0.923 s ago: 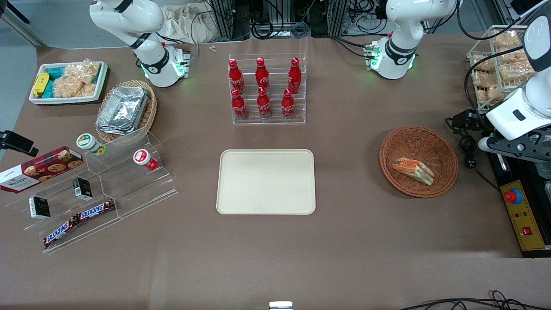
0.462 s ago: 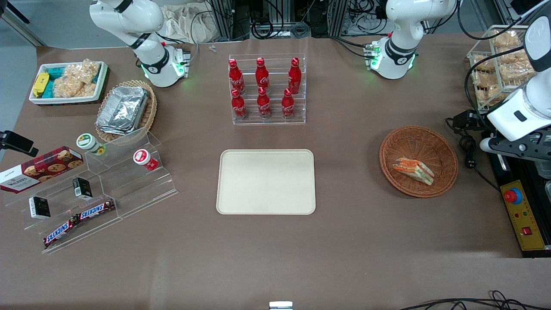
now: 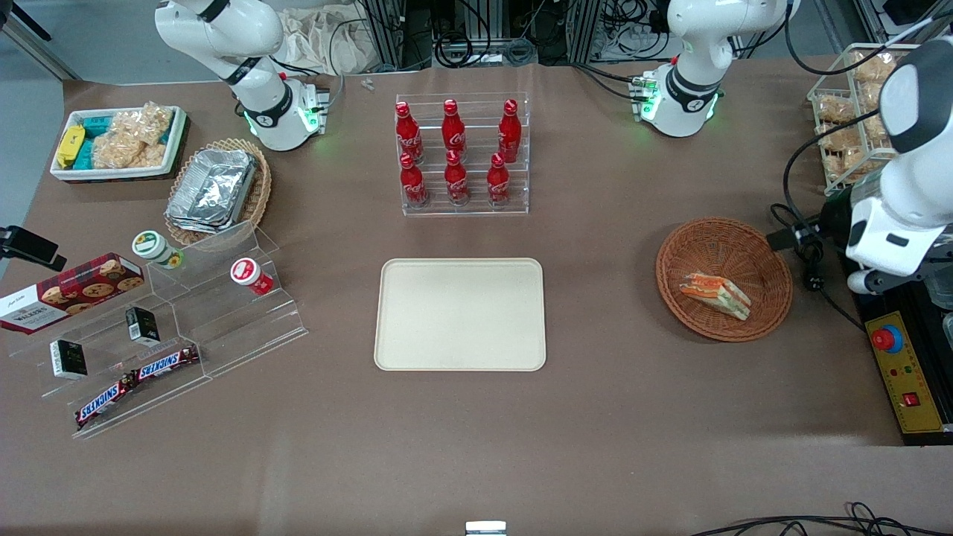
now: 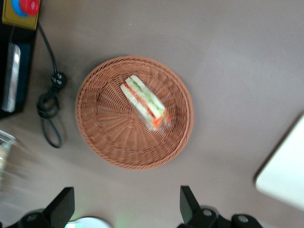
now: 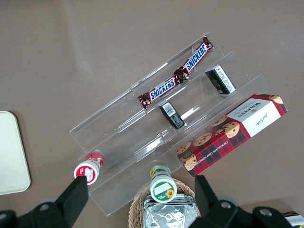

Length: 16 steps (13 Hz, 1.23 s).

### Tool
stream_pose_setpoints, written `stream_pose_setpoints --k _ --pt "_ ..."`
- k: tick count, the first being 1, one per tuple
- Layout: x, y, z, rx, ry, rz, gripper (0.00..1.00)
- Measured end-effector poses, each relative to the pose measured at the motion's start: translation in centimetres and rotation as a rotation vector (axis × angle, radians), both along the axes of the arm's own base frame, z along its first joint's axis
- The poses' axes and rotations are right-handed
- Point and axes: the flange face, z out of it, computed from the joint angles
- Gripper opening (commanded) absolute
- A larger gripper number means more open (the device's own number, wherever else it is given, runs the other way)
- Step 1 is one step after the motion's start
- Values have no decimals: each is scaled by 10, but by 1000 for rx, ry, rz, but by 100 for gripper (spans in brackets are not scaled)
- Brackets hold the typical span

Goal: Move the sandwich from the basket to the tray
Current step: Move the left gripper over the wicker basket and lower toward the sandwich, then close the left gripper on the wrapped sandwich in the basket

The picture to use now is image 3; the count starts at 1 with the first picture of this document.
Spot clear bag of rice crackers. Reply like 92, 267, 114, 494
90, 134, 168, 170
110, 102, 174, 147

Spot stack of foil trays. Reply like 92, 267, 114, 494
165, 148, 258, 234

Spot clear acrylic stepped stand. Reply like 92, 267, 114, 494
7, 220, 310, 440

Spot beige plastic tray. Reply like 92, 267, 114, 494
373, 258, 547, 372

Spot aluminium frame post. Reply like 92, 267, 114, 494
360, 0, 409, 72
567, 0, 604, 65

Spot red tartan cookie box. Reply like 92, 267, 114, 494
0, 252, 146, 336

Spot yellow emergency stop panel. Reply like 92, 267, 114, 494
871, 312, 946, 435

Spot red lid yogurt cup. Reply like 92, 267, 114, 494
229, 257, 275, 296

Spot white rectangular bin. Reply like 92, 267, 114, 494
50, 106, 187, 181

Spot yellow snack pack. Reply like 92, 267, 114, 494
57, 124, 86, 169

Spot snickers chocolate bar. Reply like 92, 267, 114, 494
74, 374, 139, 430
134, 344, 202, 382

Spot red cola bottle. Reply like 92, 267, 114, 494
497, 98, 523, 164
444, 150, 471, 206
486, 152, 512, 206
399, 153, 430, 208
395, 100, 425, 166
442, 98, 468, 157

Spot black clamp mount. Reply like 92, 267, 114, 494
0, 226, 68, 272

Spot oval light wicker basket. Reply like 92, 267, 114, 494
165, 138, 272, 247

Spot white wire rack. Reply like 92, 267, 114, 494
807, 42, 924, 197

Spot triangle sandwich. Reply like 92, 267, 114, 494
679, 272, 753, 322

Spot green lid yogurt cup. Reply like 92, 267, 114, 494
132, 231, 185, 270

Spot round brown wicker basket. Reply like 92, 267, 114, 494
655, 217, 794, 343

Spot black floor cables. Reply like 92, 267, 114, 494
689, 501, 953, 536

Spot black appliance housing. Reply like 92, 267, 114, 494
819, 185, 953, 447

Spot beige crumpled cloth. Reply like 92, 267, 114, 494
277, 6, 382, 77

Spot small black carton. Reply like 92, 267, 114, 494
49, 339, 89, 381
124, 306, 161, 346

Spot black power cable with plug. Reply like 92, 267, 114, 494
765, 202, 866, 333

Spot clear acrylic bottle rack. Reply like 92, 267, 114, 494
395, 92, 530, 217

